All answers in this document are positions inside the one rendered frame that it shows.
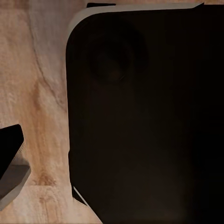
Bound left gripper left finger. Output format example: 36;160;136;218
0;124;24;179

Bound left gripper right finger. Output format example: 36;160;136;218
210;124;224;160

